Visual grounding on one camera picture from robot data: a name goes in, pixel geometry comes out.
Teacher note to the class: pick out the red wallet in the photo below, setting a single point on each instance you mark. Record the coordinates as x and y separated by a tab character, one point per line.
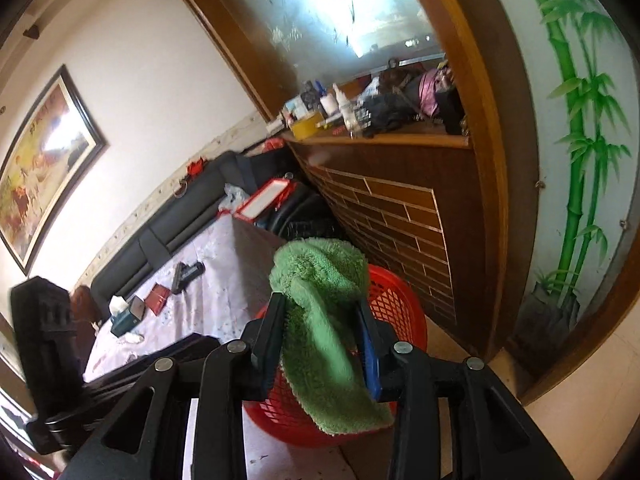
157	298

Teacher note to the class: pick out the wooden partition cabinet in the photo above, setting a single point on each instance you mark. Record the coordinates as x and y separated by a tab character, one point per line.
454	214

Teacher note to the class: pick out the black leather sofa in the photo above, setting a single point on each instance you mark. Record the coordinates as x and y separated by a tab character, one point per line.
179	219

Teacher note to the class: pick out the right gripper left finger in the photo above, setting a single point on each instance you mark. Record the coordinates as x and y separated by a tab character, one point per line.
267	345

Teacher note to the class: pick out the red ribbon decoration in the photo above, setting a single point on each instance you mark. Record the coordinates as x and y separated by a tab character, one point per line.
195	168

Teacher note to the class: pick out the white plastic bottle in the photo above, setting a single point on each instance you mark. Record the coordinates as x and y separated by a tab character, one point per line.
348	112

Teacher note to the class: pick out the black toy pistol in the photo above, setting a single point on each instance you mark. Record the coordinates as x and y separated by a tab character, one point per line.
184	274

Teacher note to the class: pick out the floral purple tablecloth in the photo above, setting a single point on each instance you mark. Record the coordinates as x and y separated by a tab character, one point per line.
237	258

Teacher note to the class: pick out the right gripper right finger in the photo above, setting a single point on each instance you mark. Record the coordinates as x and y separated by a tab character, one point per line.
369	348

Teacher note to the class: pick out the green fluffy towel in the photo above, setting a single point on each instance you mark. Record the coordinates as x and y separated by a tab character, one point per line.
324	281

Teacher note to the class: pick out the framed landscape painting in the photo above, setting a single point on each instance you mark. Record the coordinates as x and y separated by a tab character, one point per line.
55	146

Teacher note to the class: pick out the green tissue box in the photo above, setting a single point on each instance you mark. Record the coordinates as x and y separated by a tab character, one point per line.
129	317

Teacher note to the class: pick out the bamboo painted glass panel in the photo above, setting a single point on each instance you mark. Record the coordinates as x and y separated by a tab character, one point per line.
585	89

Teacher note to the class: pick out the red plastic mesh basket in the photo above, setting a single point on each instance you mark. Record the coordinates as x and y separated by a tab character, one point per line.
391	300

